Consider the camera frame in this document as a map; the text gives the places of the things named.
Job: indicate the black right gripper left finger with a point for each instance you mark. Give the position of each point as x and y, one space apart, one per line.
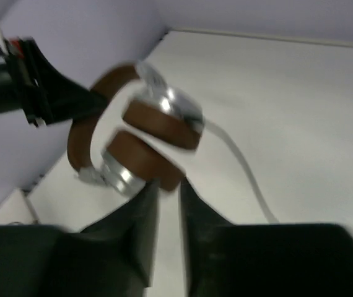
111 257

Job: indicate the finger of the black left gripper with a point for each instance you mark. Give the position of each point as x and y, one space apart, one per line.
62 99

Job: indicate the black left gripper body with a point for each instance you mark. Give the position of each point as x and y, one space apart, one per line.
27 67

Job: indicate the brown silver headphones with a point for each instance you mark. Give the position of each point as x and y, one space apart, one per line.
159 110

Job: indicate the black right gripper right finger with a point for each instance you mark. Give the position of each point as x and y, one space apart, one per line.
225 259

